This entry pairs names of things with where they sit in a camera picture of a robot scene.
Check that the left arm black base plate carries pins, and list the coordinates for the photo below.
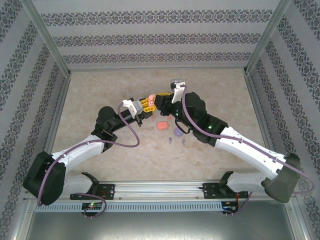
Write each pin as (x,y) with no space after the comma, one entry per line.
(107,191)

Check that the aluminium side frame beam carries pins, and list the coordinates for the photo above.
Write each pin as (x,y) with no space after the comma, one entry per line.
(58,107)
(259,107)

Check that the aluminium mounting rail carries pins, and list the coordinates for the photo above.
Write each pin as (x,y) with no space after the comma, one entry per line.
(155,191)

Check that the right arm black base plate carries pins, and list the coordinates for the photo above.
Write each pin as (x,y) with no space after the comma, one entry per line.
(210,191)

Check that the pink earbud charging case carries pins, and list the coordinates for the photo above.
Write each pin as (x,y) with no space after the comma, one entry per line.
(162,125)
(151,98)

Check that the purple earbud charging case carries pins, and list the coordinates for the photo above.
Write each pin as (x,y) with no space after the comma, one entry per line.
(178,132)

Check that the aluminium corner post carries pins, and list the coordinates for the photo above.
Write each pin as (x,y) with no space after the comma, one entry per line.
(47,37)
(265,37)

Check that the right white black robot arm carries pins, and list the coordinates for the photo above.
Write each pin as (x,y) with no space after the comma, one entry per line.
(250,155)

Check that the grey metal panel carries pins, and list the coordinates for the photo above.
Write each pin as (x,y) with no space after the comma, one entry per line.
(160,226)

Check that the aluminium rear frame beam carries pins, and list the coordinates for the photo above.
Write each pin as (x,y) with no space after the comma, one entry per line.
(157,69)

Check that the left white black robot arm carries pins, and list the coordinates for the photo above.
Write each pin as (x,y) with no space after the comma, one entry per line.
(82,152)

